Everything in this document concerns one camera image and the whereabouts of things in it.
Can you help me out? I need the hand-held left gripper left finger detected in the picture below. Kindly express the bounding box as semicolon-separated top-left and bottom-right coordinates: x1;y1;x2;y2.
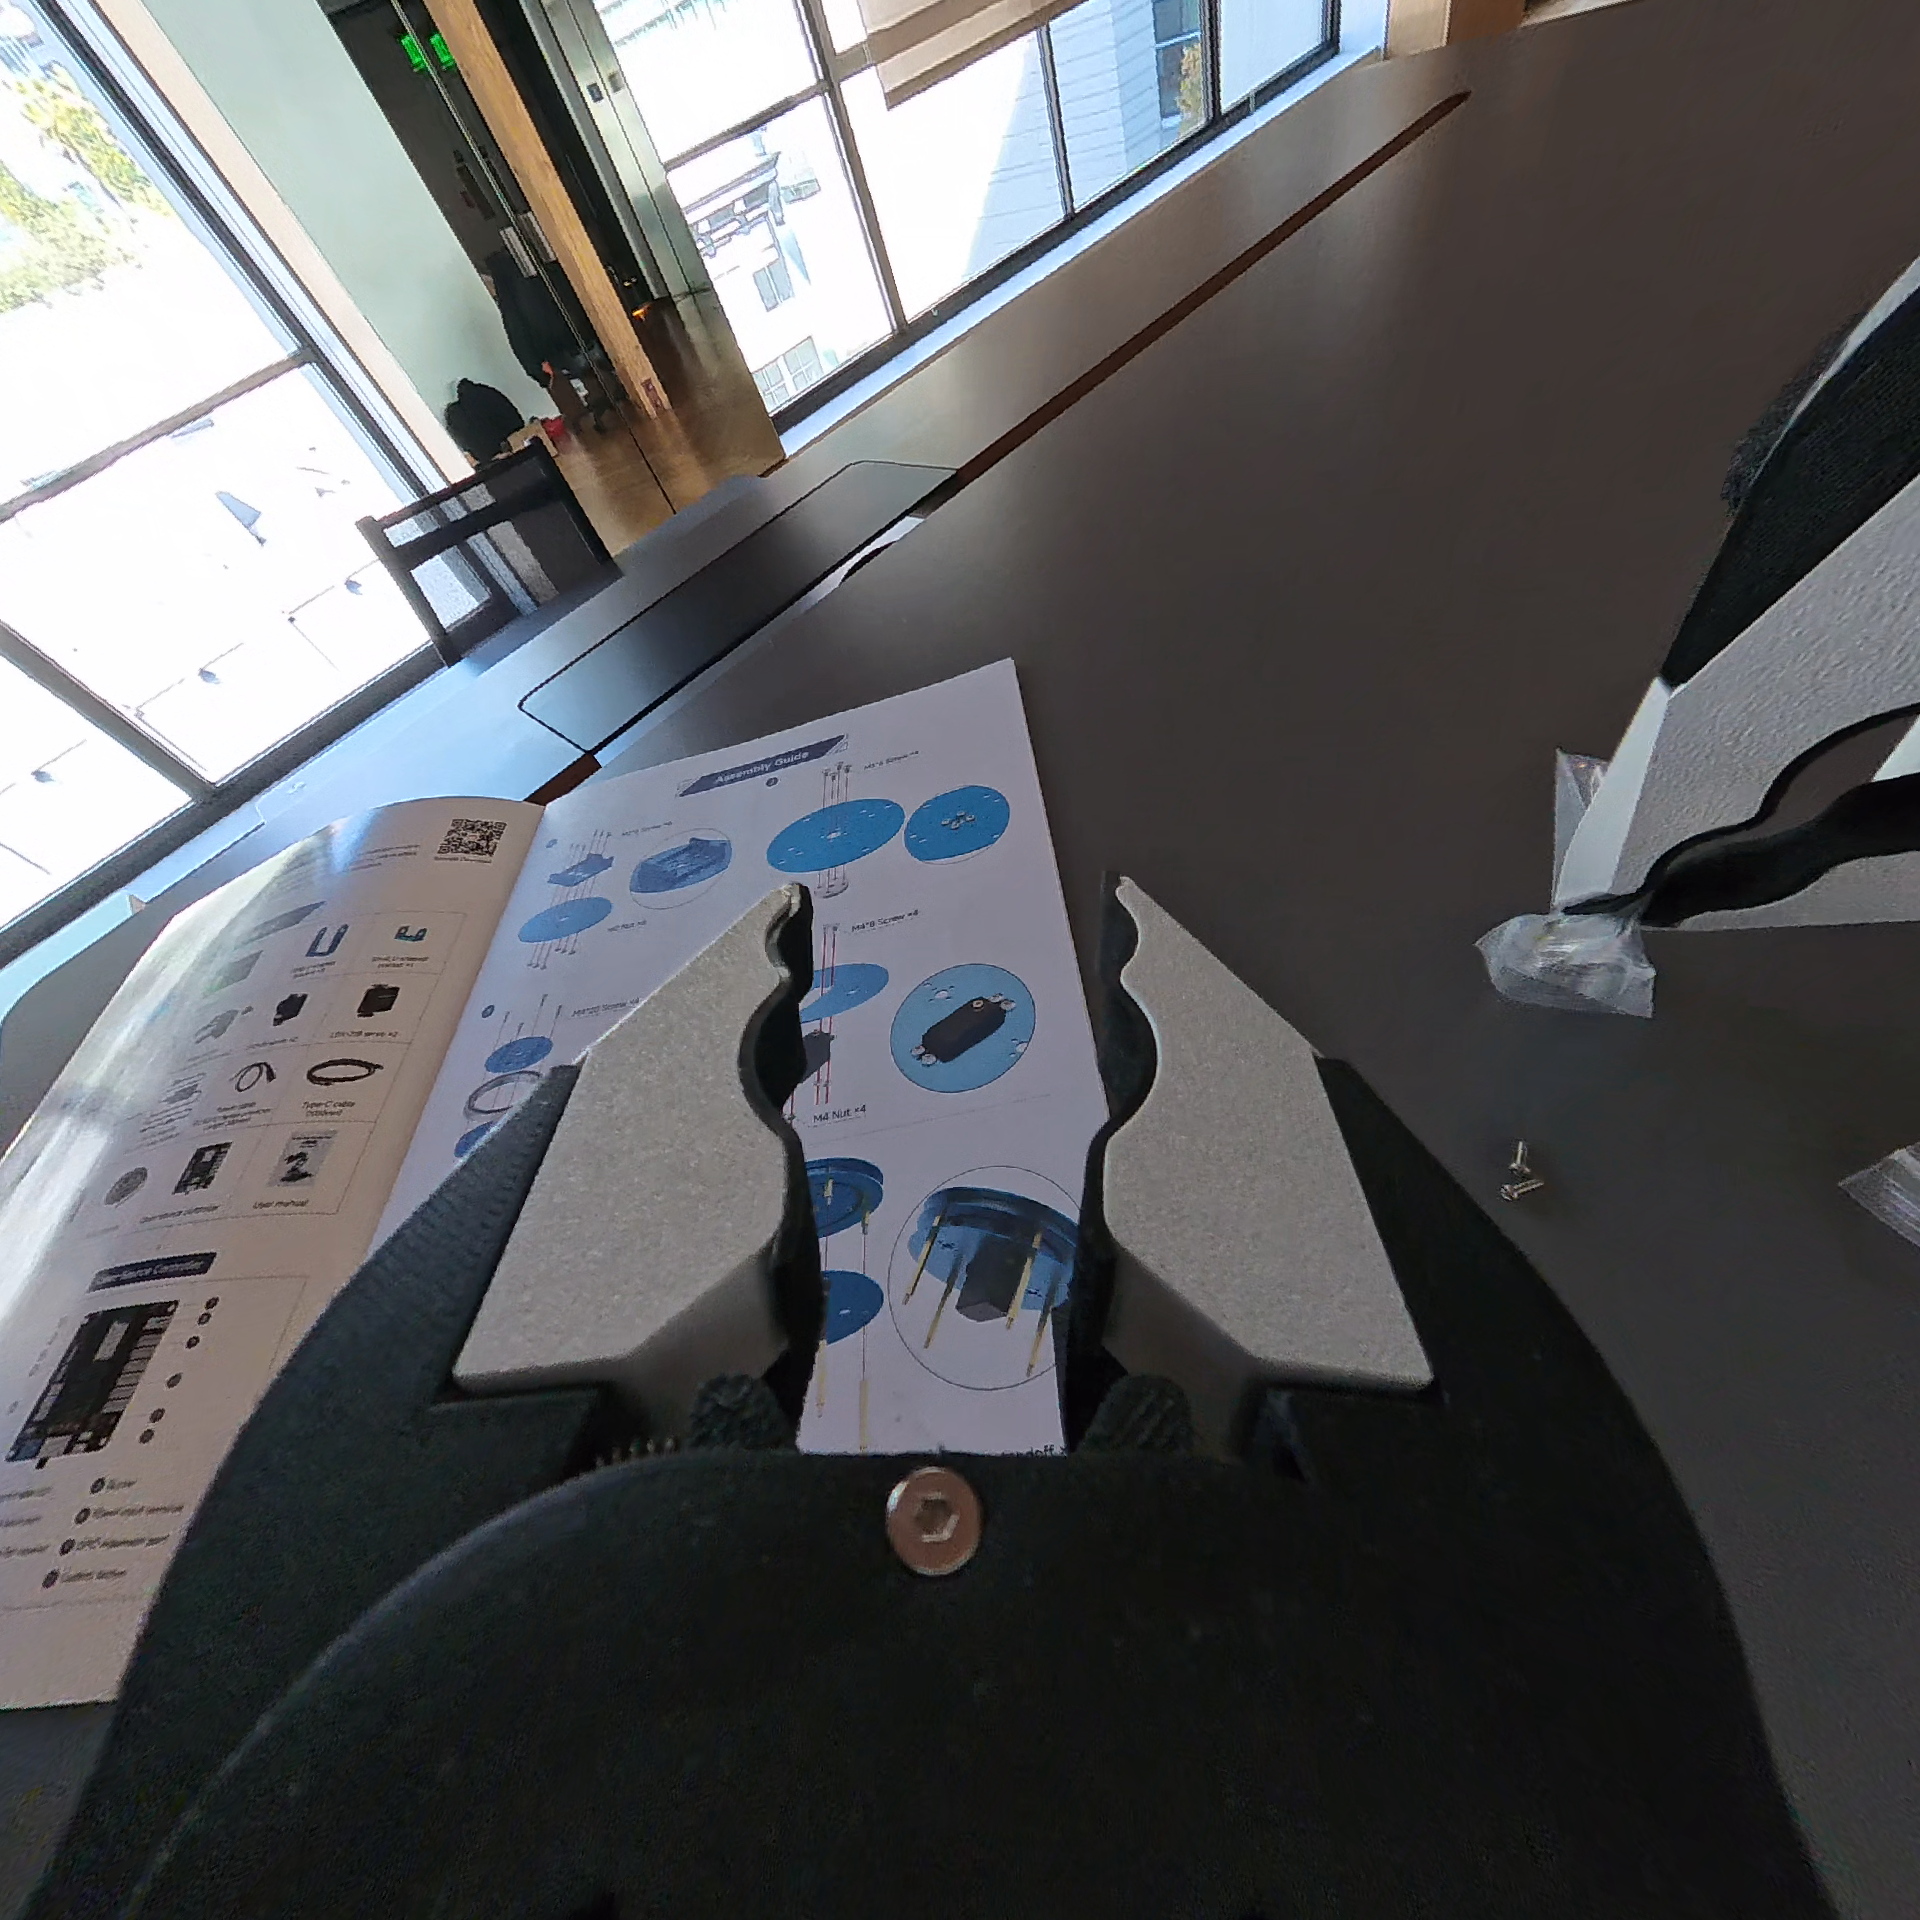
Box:
450;882;828;1397

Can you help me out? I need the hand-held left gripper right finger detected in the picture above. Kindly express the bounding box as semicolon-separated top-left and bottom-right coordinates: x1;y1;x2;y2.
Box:
1073;872;1439;1420

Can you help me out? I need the dark grey desk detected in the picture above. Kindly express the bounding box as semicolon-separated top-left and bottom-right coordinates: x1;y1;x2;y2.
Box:
0;0;1920;1920

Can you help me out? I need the assembly guide booklet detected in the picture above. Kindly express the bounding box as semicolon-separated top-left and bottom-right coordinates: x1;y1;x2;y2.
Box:
0;655;1115;1711

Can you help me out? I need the black chair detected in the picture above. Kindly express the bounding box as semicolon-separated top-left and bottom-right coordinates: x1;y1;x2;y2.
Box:
354;439;621;670

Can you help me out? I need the wooden pillar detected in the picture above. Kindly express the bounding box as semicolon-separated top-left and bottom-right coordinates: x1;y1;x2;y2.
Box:
428;0;785;512

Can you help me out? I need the large window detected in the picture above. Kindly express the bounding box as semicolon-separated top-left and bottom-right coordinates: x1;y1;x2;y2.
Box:
592;0;1347;425
0;0;472;934

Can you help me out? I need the beige roller blind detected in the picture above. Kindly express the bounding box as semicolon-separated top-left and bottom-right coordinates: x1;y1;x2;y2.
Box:
861;0;1087;109

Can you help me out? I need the dark desk with cable hatch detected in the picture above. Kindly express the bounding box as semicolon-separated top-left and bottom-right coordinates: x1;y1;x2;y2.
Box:
450;53;1473;817

